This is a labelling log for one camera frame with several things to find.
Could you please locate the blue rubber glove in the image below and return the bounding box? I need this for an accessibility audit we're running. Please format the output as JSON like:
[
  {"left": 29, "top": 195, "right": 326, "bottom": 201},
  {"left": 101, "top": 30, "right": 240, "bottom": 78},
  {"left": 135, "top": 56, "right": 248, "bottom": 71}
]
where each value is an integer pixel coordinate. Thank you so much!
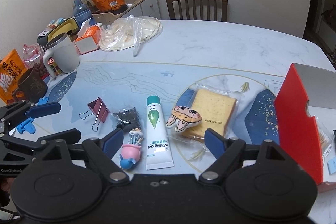
[{"left": 16, "top": 97, "right": 49, "bottom": 134}]

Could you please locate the bag of flatbreads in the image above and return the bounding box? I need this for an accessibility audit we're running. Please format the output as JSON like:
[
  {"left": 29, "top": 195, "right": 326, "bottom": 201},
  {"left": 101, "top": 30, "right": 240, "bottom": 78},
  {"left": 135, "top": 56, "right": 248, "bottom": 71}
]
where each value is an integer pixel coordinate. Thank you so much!
[{"left": 99, "top": 15, "right": 163, "bottom": 57}]

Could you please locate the bag of red dates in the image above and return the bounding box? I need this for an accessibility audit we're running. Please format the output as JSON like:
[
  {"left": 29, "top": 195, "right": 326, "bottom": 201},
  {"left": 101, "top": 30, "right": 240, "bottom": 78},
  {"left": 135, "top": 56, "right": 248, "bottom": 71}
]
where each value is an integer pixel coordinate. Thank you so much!
[{"left": 23, "top": 44, "right": 49, "bottom": 80}]

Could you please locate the cotton swabs bag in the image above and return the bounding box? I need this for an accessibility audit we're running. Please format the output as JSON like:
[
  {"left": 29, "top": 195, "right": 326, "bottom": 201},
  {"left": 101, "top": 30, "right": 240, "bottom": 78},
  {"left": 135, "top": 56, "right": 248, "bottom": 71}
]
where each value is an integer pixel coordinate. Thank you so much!
[{"left": 316, "top": 118, "right": 334, "bottom": 156}]

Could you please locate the orange white tissue box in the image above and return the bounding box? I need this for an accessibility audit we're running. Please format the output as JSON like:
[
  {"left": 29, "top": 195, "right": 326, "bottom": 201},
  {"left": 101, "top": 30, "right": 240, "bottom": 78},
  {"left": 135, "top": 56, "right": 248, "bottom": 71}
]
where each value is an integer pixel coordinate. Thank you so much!
[{"left": 75, "top": 20, "right": 104, "bottom": 55}]

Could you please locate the colourful cube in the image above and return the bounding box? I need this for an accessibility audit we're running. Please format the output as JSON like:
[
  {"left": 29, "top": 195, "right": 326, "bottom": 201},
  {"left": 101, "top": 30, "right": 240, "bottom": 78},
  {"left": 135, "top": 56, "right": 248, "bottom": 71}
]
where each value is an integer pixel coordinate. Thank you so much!
[{"left": 48, "top": 58, "right": 63, "bottom": 76}]

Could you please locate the black beads plastic bag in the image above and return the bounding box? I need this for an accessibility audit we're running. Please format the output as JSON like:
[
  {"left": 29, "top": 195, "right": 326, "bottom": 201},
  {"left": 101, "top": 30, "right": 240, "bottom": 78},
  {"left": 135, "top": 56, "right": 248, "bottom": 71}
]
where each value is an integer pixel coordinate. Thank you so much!
[{"left": 113, "top": 107, "right": 141, "bottom": 133}]

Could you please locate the brown ceramic mug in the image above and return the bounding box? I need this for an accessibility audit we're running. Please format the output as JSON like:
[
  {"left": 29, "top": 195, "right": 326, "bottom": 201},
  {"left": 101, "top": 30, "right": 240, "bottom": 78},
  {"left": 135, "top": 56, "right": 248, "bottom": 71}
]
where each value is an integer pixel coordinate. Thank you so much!
[{"left": 13, "top": 68, "right": 48, "bottom": 103}]

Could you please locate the wooden chair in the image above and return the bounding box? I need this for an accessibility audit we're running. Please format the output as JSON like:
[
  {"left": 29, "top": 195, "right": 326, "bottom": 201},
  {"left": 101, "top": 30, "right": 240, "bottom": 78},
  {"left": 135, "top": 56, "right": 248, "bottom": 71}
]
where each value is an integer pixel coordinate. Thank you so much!
[{"left": 166, "top": 0, "right": 228, "bottom": 22}]

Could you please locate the light blue card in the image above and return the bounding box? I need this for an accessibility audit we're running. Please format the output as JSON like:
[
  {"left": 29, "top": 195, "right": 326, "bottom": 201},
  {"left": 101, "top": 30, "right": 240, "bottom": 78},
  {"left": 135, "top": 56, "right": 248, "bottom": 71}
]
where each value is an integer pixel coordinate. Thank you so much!
[{"left": 327, "top": 157, "right": 336, "bottom": 174}]

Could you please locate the maroon binder clip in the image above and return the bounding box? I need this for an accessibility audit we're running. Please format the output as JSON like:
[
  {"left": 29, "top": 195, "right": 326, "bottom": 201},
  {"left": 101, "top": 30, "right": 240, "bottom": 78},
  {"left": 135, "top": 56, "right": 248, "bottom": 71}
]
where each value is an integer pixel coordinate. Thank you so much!
[{"left": 79, "top": 97, "right": 110, "bottom": 132}]

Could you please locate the red white cardboard box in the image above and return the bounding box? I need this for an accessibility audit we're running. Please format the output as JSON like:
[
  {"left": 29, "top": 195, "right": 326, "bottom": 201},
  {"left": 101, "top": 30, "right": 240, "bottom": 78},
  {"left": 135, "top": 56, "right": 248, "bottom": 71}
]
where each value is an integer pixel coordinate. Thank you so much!
[{"left": 274, "top": 63, "right": 335, "bottom": 192}]

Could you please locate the yellow black lunch box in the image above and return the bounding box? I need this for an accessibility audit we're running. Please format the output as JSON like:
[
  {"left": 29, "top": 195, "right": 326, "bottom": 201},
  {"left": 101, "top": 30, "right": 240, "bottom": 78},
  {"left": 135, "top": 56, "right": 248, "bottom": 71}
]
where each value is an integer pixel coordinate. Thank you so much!
[{"left": 37, "top": 17, "right": 79, "bottom": 47}]

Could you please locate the white travel mug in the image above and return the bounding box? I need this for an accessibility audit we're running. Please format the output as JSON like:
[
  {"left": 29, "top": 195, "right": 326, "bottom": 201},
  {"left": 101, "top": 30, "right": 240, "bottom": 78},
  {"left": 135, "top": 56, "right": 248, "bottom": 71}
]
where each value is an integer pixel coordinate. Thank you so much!
[{"left": 43, "top": 33, "right": 80, "bottom": 79}]

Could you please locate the blue glass bottle red cap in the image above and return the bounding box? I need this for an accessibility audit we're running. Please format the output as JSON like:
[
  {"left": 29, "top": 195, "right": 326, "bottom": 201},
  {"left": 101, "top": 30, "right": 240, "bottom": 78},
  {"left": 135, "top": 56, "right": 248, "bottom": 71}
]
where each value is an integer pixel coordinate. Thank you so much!
[{"left": 73, "top": 0, "right": 93, "bottom": 28}]

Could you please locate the white side cabinet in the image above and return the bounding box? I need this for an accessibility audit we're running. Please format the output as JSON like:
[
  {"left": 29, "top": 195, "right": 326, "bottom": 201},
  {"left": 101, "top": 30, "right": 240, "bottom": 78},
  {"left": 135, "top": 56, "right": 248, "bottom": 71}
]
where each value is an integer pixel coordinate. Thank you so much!
[{"left": 92, "top": 0, "right": 162, "bottom": 25}]

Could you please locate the orange snack bag left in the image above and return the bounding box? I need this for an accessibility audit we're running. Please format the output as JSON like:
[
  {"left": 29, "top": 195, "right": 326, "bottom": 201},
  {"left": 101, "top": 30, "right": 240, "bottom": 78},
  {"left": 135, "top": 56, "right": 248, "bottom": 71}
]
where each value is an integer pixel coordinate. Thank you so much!
[{"left": 0, "top": 49, "right": 27, "bottom": 104}]

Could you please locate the toast bread slice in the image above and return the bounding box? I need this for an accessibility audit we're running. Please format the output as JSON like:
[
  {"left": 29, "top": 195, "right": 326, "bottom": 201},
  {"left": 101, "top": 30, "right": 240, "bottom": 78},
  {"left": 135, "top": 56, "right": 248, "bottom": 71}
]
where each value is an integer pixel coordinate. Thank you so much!
[{"left": 182, "top": 84, "right": 239, "bottom": 141}]

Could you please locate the white cooling gel tube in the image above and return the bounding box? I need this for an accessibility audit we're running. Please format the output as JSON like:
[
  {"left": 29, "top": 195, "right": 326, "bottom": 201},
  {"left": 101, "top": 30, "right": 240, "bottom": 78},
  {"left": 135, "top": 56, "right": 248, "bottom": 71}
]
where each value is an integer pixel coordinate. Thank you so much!
[{"left": 146, "top": 96, "right": 174, "bottom": 170}]

